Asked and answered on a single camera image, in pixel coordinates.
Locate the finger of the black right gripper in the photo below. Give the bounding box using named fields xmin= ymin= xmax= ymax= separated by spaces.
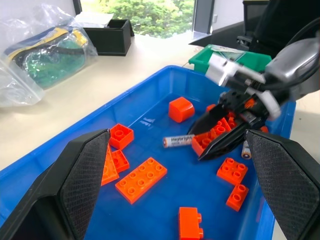
xmin=187 ymin=103 xmax=230 ymax=137
xmin=198 ymin=123 xmax=248 ymax=161

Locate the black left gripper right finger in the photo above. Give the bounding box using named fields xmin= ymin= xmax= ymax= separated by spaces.
xmin=244 ymin=128 xmax=320 ymax=240

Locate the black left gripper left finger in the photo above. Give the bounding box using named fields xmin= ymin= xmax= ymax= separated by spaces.
xmin=0 ymin=128 xmax=111 ymax=240

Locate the green plastic bin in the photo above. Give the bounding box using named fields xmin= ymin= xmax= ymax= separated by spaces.
xmin=188 ymin=44 xmax=273 ymax=76

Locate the blue plastic bin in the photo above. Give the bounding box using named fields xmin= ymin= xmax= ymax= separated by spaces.
xmin=0 ymin=65 xmax=297 ymax=240

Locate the white printed AA battery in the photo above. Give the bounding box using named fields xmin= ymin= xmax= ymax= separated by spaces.
xmin=240 ymin=139 xmax=252 ymax=160
xmin=162 ymin=134 xmax=196 ymax=149

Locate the orange two-by-four brick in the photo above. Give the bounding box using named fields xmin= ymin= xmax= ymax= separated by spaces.
xmin=114 ymin=156 xmax=168 ymax=205
xmin=191 ymin=117 xmax=232 ymax=157

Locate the smooth orange cube block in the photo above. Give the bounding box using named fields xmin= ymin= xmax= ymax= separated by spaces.
xmin=168 ymin=96 xmax=195 ymax=123

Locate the orange flat wedge plate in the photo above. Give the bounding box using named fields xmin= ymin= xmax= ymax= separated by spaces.
xmin=101 ymin=143 xmax=120 ymax=187

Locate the clear plastic packet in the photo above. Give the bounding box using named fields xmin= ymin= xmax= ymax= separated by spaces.
xmin=211 ymin=46 xmax=247 ymax=63

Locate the orange one-by-two brick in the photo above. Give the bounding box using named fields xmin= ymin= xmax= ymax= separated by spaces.
xmin=225 ymin=183 xmax=250 ymax=213
xmin=178 ymin=206 xmax=205 ymax=240

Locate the black desk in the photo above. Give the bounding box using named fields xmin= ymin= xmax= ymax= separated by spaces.
xmin=188 ymin=21 xmax=251 ymax=48

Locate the black office chair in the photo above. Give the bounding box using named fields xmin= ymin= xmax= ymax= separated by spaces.
xmin=236 ymin=0 xmax=320 ymax=58

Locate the clear plastic zip bag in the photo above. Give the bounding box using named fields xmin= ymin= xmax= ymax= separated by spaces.
xmin=0 ymin=3 xmax=99 ymax=107

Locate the green yellow bagged bundle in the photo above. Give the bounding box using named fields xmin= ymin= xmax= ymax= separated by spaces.
xmin=6 ymin=26 xmax=90 ymax=90

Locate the black open box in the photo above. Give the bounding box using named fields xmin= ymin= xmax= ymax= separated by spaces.
xmin=82 ymin=19 xmax=132 ymax=56

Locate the white paper sheet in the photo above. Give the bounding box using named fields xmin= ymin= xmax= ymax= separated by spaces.
xmin=74 ymin=11 xmax=115 ymax=28

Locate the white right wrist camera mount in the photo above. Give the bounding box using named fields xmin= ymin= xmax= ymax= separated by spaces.
xmin=206 ymin=53 xmax=282 ymax=121

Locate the grey window post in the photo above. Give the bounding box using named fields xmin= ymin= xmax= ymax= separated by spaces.
xmin=192 ymin=0 xmax=216 ymax=41

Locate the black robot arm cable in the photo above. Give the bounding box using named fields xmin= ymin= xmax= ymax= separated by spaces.
xmin=262 ymin=17 xmax=320 ymax=93

